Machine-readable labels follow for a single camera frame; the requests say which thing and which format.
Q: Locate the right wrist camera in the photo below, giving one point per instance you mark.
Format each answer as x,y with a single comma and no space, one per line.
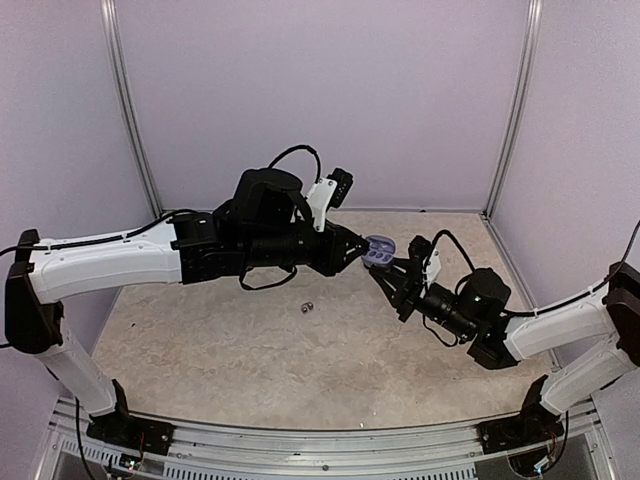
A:
425,255

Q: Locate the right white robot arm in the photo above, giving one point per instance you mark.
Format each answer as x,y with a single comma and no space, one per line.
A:
498,339

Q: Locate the right aluminium frame post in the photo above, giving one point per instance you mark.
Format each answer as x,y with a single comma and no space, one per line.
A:
517,108

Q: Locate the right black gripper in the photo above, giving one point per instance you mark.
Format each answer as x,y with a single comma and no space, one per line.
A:
408,288

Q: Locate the grey oval earbud case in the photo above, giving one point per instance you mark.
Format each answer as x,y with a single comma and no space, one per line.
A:
380,252

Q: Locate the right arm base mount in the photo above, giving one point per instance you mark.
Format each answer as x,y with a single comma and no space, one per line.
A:
532,424

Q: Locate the aluminium frame post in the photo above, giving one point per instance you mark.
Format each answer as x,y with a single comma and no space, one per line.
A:
109,15
517,108

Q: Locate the front aluminium rail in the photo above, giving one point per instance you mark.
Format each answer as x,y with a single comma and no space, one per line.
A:
201,450

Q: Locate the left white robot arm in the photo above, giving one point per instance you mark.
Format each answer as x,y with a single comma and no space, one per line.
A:
270,221

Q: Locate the left aluminium frame post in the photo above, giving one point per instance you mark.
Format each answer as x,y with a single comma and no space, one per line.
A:
109,15

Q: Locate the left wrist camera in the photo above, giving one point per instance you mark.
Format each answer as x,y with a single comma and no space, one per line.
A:
328,192

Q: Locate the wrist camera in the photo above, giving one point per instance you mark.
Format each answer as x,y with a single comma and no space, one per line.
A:
425,255
328,192

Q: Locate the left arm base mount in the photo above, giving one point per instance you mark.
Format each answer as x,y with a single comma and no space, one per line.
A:
123,429

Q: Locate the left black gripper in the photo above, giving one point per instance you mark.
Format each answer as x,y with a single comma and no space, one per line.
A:
333,260

